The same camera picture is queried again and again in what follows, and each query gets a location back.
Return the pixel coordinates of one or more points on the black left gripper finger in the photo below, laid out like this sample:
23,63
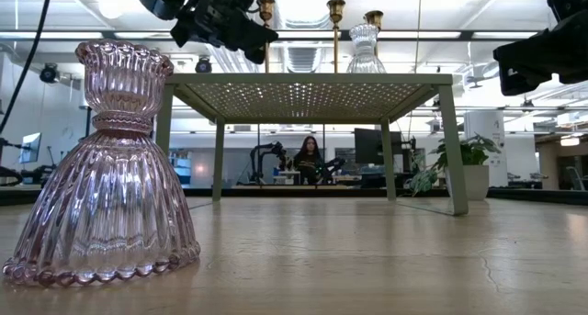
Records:
252,41

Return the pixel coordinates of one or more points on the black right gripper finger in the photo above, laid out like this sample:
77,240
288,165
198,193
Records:
514,83
551,53

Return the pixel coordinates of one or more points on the brass candlestick holder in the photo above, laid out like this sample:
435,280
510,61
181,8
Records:
374,17
266,7
335,9

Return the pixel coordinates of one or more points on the clear ribbed glass candle holder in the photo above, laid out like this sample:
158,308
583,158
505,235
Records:
360,64

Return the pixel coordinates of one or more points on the black background robot arm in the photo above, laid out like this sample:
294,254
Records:
254,163
334,164

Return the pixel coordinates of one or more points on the pink ribbed glass candle holder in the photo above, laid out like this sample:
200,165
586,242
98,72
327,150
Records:
110,191

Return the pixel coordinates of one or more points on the green perforated metal shelf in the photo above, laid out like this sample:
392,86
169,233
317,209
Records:
303,78

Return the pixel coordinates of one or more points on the green plant in white pot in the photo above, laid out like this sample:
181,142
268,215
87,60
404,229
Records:
473,182

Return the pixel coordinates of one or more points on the person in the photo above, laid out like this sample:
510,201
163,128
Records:
308,161

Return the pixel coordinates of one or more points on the black computer monitor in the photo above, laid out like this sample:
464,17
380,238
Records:
372,145

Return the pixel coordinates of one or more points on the grey computer monitor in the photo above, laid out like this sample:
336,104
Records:
30,147

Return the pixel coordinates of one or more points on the black ceiling camera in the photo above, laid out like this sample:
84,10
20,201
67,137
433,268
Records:
48,74
203,66

